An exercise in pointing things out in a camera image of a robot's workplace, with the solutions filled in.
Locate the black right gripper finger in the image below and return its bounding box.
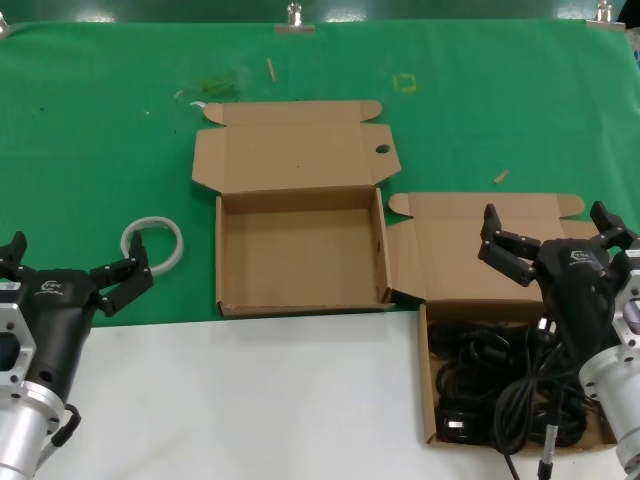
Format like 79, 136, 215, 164
477, 203, 542, 288
589, 200, 640, 252

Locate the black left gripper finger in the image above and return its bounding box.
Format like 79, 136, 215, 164
90, 232, 154, 318
0, 230, 28, 279

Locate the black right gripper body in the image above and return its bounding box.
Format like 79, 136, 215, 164
532, 238, 625, 365

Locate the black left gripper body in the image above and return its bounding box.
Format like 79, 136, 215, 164
0, 268, 99, 401

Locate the small open cardboard box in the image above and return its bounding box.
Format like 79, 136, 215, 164
387, 192, 622, 448

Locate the large open cardboard box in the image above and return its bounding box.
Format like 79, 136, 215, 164
191, 99, 401, 319

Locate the clear tape roll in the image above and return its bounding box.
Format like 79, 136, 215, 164
119, 215, 186, 276

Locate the green table cloth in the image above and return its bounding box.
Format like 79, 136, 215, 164
0, 19, 640, 329

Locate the metal binder clip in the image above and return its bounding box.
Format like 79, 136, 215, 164
273, 2, 317, 35
584, 0, 627, 32

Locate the clear plastic wrapper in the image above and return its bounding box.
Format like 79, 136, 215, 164
173, 69, 251, 107

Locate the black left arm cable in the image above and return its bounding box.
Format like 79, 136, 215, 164
37, 402, 82, 466

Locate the pile of black power cords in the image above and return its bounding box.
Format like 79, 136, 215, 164
427, 319, 609, 449

